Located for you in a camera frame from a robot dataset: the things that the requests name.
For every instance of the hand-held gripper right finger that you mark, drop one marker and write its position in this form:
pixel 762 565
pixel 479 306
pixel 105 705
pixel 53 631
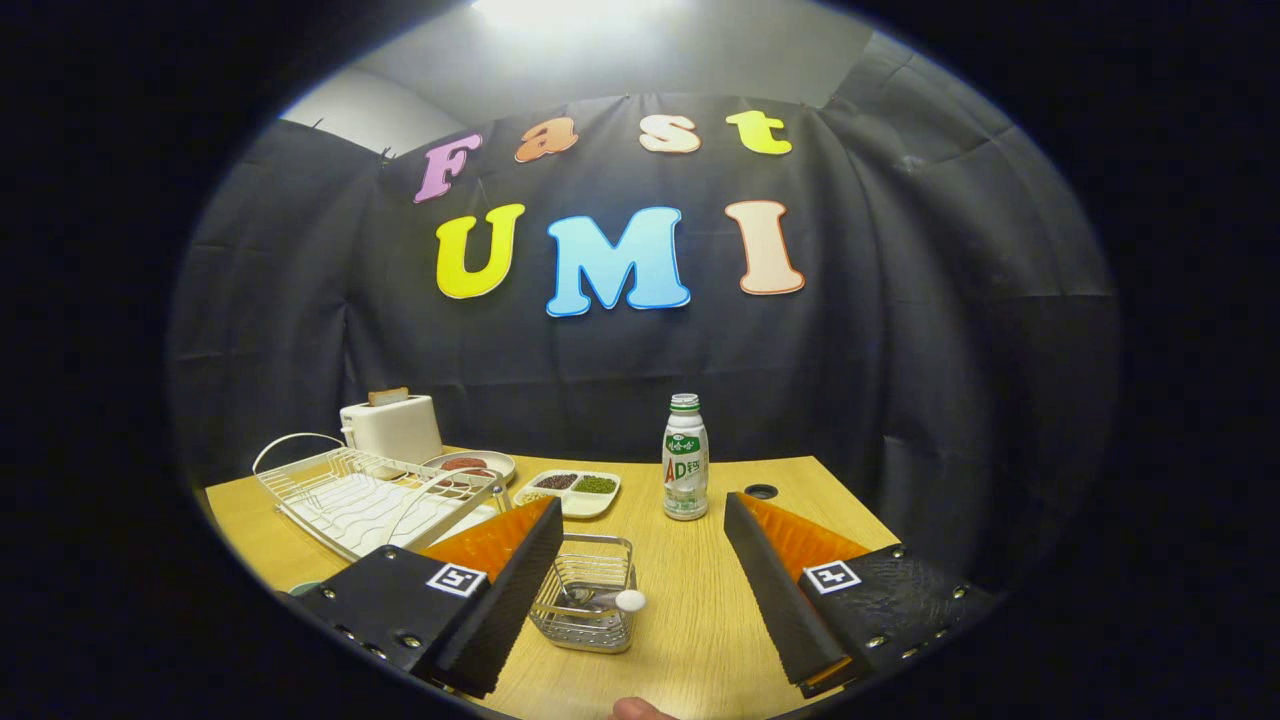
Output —
pixel 775 600

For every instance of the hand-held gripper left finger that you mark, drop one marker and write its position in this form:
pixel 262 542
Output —
pixel 510 600

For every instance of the pale green plate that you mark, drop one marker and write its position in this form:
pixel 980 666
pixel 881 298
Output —
pixel 303 589

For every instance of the white oval plate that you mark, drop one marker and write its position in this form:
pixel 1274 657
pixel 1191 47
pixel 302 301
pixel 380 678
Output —
pixel 500 462

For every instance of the white divided tray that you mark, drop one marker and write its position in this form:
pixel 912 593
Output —
pixel 590 503

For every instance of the dark red beans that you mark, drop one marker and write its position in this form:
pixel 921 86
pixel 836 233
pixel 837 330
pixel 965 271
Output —
pixel 557 481

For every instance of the red sausage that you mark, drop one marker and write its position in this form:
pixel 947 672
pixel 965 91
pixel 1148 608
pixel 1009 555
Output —
pixel 478 473
pixel 463 463

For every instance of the green mung beans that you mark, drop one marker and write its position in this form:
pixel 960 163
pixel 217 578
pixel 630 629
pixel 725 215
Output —
pixel 595 485

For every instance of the white drink bottle green label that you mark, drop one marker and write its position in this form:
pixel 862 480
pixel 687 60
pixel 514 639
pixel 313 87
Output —
pixel 686 470

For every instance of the white toaster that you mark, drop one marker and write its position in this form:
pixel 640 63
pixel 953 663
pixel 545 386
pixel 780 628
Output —
pixel 395 430

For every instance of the toast bread slice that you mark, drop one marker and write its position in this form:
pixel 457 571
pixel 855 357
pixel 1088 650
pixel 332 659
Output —
pixel 388 396

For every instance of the black backdrop cloth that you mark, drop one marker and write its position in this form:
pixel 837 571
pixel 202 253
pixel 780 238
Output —
pixel 900 350

